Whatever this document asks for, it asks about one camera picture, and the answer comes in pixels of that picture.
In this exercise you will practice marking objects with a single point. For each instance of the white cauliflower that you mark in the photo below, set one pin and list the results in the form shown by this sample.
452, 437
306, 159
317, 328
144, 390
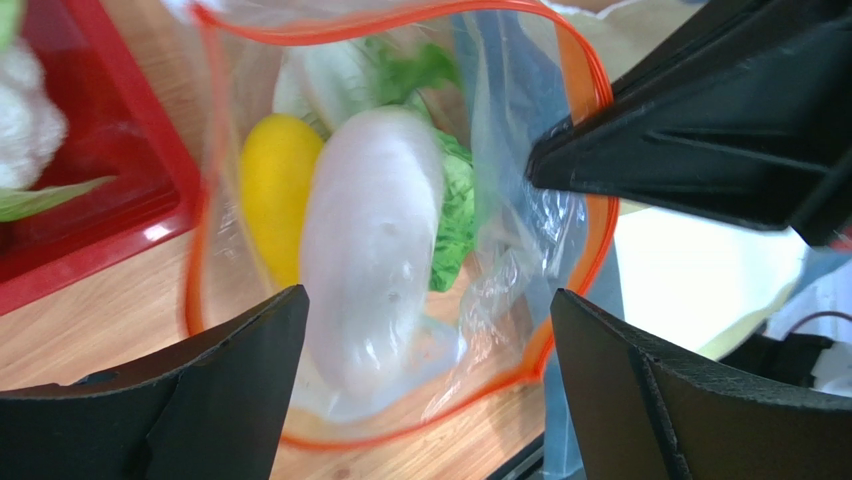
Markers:
33, 128

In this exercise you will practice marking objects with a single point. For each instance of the clear zip top bag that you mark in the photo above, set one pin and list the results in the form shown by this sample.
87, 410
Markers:
242, 45

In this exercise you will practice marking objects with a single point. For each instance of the yellow bell pepper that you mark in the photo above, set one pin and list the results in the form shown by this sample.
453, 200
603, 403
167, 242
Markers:
276, 168

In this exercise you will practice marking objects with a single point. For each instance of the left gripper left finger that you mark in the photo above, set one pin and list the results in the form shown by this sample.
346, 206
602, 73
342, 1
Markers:
208, 407

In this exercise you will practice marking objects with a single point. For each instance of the green lettuce cabbage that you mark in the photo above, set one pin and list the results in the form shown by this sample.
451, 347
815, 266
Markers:
370, 78

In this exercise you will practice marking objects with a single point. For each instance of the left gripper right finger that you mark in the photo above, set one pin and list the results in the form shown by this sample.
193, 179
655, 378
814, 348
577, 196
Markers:
645, 408

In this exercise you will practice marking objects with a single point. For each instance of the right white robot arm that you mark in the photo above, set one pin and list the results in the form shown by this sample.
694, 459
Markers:
805, 339

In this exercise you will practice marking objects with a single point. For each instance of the plaid pillow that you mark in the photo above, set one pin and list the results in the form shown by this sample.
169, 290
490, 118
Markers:
564, 106

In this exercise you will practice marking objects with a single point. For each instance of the white radish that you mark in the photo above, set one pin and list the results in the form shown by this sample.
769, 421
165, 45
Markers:
365, 261

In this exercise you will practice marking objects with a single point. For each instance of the red plastic bin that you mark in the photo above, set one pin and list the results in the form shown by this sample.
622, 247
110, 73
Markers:
120, 132

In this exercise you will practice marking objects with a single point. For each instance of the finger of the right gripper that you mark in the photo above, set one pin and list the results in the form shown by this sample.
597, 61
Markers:
742, 115

